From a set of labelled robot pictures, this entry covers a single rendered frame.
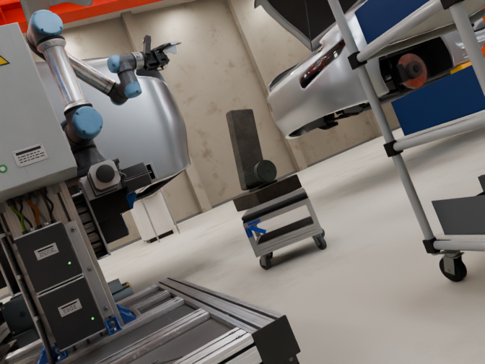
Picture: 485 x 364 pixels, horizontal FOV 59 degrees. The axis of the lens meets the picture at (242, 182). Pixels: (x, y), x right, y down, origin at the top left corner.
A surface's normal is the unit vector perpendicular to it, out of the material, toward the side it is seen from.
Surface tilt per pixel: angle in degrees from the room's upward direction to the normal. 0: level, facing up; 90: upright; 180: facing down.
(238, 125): 90
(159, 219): 90
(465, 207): 90
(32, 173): 90
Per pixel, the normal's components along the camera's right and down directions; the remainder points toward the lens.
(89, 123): 0.60, -0.10
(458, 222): -0.87, 0.37
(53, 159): 0.35, -0.14
